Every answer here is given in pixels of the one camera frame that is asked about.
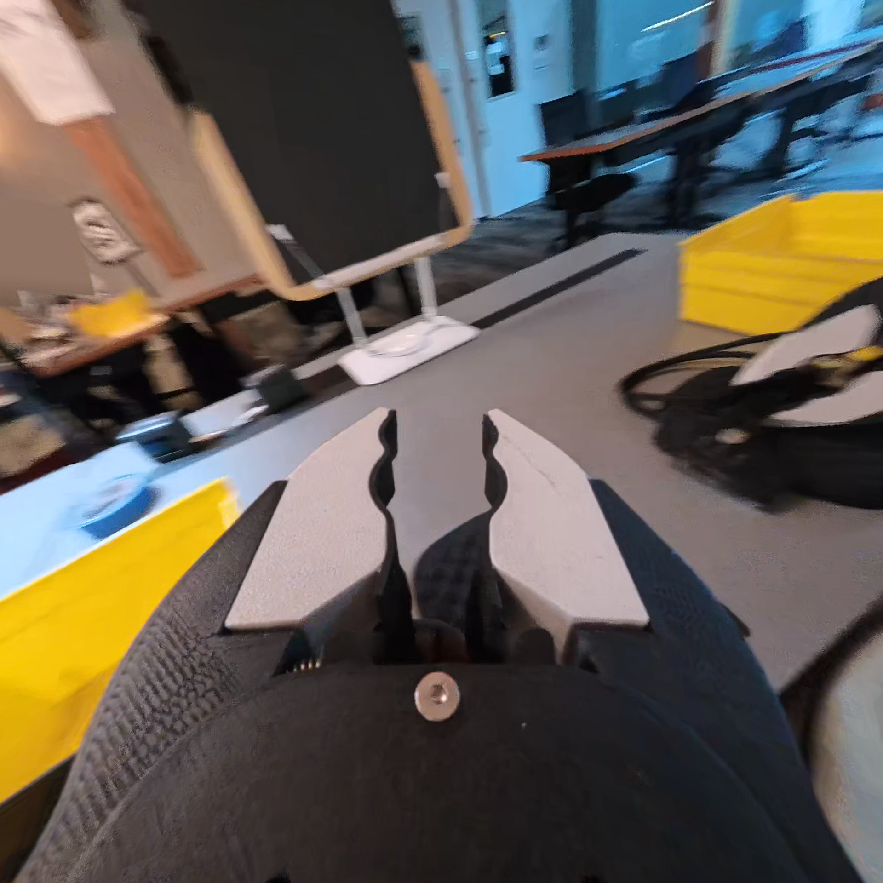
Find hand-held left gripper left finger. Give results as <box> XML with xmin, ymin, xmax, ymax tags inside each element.
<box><xmin>224</xmin><ymin>407</ymin><xmax>416</xmax><ymax>632</ymax></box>

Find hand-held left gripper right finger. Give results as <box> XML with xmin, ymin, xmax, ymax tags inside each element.
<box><xmin>480</xmin><ymin>407</ymin><xmax>652</xmax><ymax>653</ymax></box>

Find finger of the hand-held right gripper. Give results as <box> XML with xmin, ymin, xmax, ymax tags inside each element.
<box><xmin>778</xmin><ymin>371</ymin><xmax>883</xmax><ymax>426</ymax></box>
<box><xmin>730</xmin><ymin>305</ymin><xmax>883</xmax><ymax>386</ymax></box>

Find black hdmi switch box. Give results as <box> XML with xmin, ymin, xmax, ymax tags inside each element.
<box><xmin>654</xmin><ymin>383</ymin><xmax>883</xmax><ymax>513</ymax></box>

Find black braided cable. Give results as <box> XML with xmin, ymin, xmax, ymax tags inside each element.
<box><xmin>619</xmin><ymin>333</ymin><xmax>767</xmax><ymax>423</ymax></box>

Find yellow plastic bin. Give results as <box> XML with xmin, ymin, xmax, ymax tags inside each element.
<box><xmin>0</xmin><ymin>478</ymin><xmax>240</xmax><ymax>804</ymax></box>
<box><xmin>678</xmin><ymin>192</ymin><xmax>883</xmax><ymax>337</ymax></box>

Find black textured wrist rest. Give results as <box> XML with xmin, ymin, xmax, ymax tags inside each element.
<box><xmin>413</xmin><ymin>512</ymin><xmax>499</xmax><ymax>625</ymax></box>

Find grey power adapter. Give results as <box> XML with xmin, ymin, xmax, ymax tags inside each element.
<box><xmin>257</xmin><ymin>364</ymin><xmax>309</xmax><ymax>413</ymax></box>
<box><xmin>116</xmin><ymin>413</ymin><xmax>195</xmax><ymax>464</ymax></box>

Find blue tape roll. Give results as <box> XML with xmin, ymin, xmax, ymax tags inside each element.
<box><xmin>77</xmin><ymin>475</ymin><xmax>158</xmax><ymax>540</ymax></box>

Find white panel stand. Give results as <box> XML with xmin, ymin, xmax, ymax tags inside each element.
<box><xmin>265</xmin><ymin>224</ymin><xmax>482</xmax><ymax>387</ymax></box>

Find black office chair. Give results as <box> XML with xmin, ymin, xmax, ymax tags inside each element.
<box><xmin>550</xmin><ymin>172</ymin><xmax>636</xmax><ymax>251</ymax></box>

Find long wooden desk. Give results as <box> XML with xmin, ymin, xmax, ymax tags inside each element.
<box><xmin>521</xmin><ymin>41</ymin><xmax>883</xmax><ymax>239</ymax></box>

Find cluttered wooden desk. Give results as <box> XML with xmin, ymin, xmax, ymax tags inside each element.
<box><xmin>0</xmin><ymin>290</ymin><xmax>208</xmax><ymax>415</ymax></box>

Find yellow paper sheet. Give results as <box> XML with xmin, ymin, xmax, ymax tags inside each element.
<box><xmin>69</xmin><ymin>290</ymin><xmax>150</xmax><ymax>333</ymax></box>

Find black wood-framed acoustic panel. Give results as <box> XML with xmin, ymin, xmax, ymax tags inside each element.
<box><xmin>134</xmin><ymin>0</ymin><xmax>476</xmax><ymax>302</ymax></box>

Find white logo wall sign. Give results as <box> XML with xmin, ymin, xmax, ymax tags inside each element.
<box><xmin>71</xmin><ymin>198</ymin><xmax>143</xmax><ymax>264</ymax></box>

